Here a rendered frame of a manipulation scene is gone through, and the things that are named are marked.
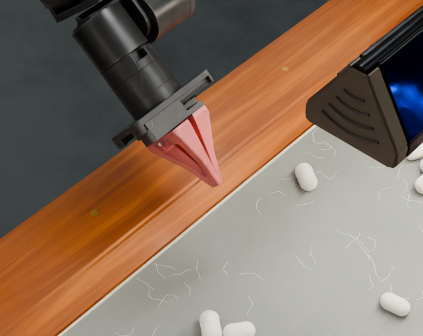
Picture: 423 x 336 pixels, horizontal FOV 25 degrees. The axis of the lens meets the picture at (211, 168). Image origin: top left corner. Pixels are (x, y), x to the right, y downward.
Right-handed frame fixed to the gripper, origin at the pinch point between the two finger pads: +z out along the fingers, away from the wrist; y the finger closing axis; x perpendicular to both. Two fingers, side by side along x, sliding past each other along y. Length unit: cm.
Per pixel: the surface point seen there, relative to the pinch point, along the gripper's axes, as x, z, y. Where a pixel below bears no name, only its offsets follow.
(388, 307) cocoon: -6.9, 19.9, 3.3
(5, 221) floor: 112, -6, 19
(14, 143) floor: 123, -18, 35
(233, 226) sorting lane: 5.8, 6.2, 1.9
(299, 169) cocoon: 4.0, 6.0, 11.8
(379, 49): -34.2, -4.1, -3.5
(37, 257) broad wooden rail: 10.3, -3.9, -15.8
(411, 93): -33.4, -0.2, -2.7
